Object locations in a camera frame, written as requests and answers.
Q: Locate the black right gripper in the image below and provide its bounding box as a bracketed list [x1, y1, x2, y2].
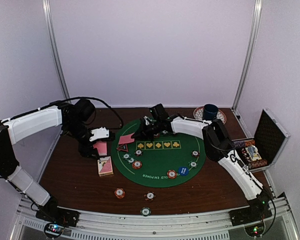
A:
[132, 119, 163, 141]

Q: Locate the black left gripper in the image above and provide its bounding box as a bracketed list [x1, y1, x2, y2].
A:
[64, 119, 100, 160]

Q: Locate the red backed card gripper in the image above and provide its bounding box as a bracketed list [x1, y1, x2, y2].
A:
[93, 141, 108, 157]
[118, 133, 135, 146]

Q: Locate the red backed card deck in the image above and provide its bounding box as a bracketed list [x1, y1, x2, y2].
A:
[97, 156, 113, 175]

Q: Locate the red 5 chip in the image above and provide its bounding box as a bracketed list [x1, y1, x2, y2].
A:
[132, 160, 143, 169]
[166, 169, 178, 179]

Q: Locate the red chip stack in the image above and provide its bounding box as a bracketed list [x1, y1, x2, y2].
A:
[114, 188, 126, 199]

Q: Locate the brown 100 chip stack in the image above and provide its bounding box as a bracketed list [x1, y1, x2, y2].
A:
[143, 191, 156, 201]

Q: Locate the green 20 chip stack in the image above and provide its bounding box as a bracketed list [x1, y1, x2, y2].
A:
[140, 207, 151, 217]

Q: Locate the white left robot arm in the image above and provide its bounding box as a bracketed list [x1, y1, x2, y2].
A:
[0, 97, 110, 222]

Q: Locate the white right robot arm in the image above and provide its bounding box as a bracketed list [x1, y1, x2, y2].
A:
[132, 114, 272, 221]

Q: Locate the black red triangular dealer button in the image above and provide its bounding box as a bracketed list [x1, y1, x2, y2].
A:
[116, 144, 129, 153]

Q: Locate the playing card box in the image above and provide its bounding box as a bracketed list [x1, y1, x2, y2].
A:
[99, 172, 114, 177]

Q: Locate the round green poker mat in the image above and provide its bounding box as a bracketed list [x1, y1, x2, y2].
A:
[111, 119, 206, 188]

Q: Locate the patterned saucer plate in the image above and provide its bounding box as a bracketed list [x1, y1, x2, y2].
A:
[193, 106, 227, 125]

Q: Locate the blue small blind button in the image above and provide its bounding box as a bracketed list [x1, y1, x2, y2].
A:
[178, 166, 190, 176]

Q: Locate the dark blue mug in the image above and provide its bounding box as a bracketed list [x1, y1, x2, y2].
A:
[202, 103, 219, 121]

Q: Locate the aluminium poker chip case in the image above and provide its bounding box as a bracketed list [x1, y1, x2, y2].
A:
[233, 108, 290, 172]

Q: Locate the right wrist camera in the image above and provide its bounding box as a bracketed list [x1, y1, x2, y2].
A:
[142, 103, 169, 126]

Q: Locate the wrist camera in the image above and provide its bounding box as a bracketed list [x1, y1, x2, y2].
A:
[89, 127, 116, 142]
[142, 103, 169, 126]

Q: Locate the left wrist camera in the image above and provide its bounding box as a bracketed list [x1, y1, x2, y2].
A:
[89, 127, 116, 142]

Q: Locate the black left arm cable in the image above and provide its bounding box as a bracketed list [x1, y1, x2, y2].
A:
[64, 96, 123, 131]

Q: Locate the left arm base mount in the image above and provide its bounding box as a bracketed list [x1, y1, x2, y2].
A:
[32, 196, 80, 240]

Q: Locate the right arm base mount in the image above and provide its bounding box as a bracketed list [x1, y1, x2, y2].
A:
[229, 198, 277, 239]

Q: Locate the left aluminium frame post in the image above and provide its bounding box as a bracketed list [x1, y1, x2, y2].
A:
[42, 0, 70, 99]

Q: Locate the aluminium frame post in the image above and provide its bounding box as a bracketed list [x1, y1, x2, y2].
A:
[231, 0, 263, 112]
[42, 0, 70, 99]

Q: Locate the right aluminium frame post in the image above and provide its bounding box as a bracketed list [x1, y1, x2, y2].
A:
[231, 0, 263, 112]

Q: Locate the aluminium table front rail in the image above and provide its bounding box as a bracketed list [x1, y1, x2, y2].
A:
[8, 197, 300, 240]

